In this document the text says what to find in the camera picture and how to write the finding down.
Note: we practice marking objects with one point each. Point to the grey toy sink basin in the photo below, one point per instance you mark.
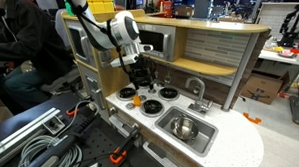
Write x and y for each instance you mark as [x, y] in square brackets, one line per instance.
[206, 137]

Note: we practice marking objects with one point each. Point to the orange plastic floor piece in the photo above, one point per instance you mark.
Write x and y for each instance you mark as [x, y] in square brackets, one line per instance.
[251, 118]

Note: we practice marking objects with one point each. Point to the grey toy microwave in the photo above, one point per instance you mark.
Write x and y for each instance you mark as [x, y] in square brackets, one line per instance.
[164, 40]

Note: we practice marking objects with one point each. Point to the grey toy oven door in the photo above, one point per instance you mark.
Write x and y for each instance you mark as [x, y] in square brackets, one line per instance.
[78, 44]

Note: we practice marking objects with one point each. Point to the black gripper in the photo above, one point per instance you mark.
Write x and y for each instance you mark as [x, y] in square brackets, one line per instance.
[142, 67]

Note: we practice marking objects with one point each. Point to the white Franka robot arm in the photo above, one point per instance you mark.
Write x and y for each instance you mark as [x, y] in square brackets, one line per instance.
[123, 27]

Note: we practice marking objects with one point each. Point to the silver toy faucet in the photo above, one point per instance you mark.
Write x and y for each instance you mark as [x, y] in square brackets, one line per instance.
[198, 99]

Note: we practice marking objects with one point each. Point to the black background robot arm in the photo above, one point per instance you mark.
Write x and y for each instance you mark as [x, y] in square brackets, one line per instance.
[291, 26]

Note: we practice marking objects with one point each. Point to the plate with colourful items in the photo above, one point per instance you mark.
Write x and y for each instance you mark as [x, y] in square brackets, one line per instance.
[287, 52]

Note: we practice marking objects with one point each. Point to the wooden toy kitchen set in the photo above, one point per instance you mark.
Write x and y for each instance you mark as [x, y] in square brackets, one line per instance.
[234, 143]

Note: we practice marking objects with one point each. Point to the aluminium extrusion rail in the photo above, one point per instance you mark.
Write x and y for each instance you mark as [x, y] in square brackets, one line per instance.
[19, 134]

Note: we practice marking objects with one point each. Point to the orange toy food piece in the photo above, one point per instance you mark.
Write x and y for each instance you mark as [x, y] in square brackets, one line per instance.
[137, 100]

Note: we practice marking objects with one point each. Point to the silver metal pot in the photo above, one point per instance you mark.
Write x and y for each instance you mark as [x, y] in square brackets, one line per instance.
[184, 128]

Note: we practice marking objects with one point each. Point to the hanging silver toy utensil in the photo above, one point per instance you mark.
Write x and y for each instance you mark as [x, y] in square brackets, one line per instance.
[167, 78]

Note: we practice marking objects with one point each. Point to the red background container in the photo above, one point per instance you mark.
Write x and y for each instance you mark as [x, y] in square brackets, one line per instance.
[166, 8]

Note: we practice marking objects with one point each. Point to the yellow green block stack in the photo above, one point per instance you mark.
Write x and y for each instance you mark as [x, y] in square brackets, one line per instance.
[99, 3]

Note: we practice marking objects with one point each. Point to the brown cardboard box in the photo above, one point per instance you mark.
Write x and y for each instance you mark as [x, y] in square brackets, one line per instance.
[262, 87]

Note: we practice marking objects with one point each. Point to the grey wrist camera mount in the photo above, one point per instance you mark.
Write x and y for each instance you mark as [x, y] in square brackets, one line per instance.
[130, 54]

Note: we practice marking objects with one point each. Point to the black clamp with orange grip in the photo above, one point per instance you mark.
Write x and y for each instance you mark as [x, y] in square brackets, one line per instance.
[120, 154]

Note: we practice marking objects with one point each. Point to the white work table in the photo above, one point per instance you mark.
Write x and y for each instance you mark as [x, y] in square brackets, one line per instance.
[283, 57]

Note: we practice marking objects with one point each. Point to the seated person in dark jacket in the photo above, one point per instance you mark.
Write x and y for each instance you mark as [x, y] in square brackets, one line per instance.
[27, 39]

